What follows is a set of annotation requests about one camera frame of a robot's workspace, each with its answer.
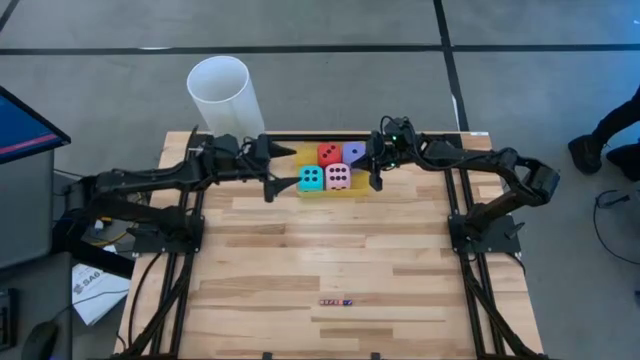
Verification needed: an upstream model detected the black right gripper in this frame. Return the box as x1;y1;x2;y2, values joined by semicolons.
349;130;402;193

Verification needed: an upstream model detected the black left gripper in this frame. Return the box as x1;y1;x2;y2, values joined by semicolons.
209;133;304;203

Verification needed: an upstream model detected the large purple foam die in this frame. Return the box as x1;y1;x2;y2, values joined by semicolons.
341;141;368;168

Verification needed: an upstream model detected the large pink foam die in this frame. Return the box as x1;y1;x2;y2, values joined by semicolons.
324;162;353;192

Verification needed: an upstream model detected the yellow translucent plastic bin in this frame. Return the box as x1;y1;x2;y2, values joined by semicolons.
293;140;373;199

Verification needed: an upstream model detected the large turquoise foam die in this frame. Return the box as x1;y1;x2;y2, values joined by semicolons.
297;164;326;194

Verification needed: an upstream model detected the large red foam die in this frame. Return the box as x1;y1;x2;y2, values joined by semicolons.
316;142;343;169

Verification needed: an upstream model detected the white cylindrical tube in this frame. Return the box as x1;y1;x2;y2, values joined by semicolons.
185;55;267;147

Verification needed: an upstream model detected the white paper booklet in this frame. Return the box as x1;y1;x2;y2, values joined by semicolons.
70;262;132;327

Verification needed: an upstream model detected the person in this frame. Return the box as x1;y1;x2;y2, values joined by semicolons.
567;84;640;183

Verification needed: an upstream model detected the dark blue display monitor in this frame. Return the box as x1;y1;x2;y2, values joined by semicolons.
0;85;72;166

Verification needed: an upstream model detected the black computer mouse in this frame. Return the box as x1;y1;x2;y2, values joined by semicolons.
20;319;61;360

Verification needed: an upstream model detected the black keyboard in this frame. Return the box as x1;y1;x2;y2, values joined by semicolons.
0;287;19;352

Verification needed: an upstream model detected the black aluminium table frame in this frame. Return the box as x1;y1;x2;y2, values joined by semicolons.
117;131;547;360

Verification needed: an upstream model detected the yellow cable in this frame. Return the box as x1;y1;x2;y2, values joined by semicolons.
93;214;137;249

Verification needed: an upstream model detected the black floor cable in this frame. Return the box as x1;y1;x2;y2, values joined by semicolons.
592;188;640;267

